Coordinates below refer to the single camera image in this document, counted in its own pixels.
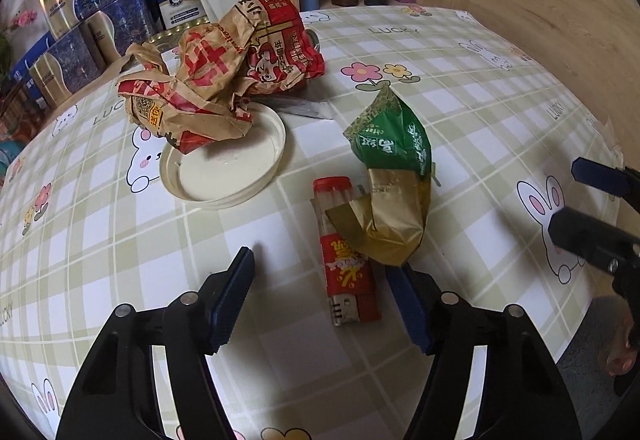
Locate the green cone wrapper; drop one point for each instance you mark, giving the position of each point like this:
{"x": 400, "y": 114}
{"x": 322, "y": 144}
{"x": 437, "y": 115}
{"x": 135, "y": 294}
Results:
{"x": 395, "y": 144}

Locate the silver foil wrapper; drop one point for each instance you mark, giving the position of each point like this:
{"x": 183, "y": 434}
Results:
{"x": 305, "y": 108}

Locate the red printed paper packet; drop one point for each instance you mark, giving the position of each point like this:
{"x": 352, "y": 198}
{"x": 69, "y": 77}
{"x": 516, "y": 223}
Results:
{"x": 280, "y": 49}

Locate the white round plastic lid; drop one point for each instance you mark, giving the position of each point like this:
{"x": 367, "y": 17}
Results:
{"x": 225, "y": 169}

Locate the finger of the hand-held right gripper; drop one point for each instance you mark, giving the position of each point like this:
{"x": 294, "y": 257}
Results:
{"x": 582, "y": 167}
{"x": 575, "y": 230}

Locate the green gold metal tray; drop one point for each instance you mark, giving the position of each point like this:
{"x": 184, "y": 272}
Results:
{"x": 170, "y": 37}

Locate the brown paper bag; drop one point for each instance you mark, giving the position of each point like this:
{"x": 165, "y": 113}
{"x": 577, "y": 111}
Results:
{"x": 200, "y": 89}

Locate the red label plastic tube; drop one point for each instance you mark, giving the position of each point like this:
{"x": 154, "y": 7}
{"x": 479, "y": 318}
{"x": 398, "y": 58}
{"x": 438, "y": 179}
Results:
{"x": 347, "y": 280}

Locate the flat blue carton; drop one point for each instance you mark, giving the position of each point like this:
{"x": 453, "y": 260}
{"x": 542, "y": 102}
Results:
{"x": 30, "y": 59}

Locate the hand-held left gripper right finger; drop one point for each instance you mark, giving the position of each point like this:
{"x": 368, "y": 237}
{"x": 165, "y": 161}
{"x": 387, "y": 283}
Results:
{"x": 407, "y": 307}

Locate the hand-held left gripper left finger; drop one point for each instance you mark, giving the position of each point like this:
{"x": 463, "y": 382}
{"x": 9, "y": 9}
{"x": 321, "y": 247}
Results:
{"x": 232, "y": 305}

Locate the person's right hand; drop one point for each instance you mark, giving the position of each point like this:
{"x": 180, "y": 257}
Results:
{"x": 617, "y": 352}

